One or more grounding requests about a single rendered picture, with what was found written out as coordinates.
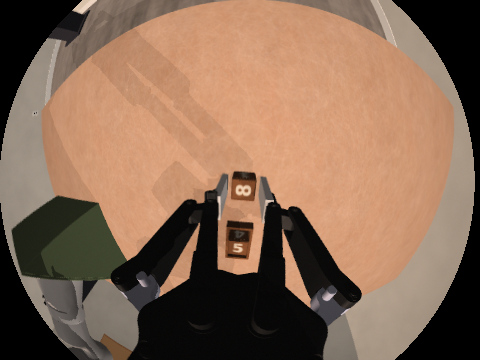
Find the brown shallow tray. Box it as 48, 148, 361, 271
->
225, 220, 254, 260

